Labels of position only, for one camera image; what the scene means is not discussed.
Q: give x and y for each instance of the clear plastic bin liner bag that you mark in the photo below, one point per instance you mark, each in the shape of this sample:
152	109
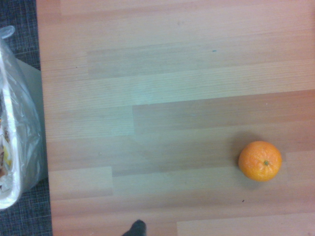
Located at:
14	137

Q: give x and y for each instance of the orange tangerine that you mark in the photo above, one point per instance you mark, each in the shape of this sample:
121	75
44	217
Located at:
260	161

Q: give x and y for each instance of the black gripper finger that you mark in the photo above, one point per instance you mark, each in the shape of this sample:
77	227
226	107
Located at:
137	229

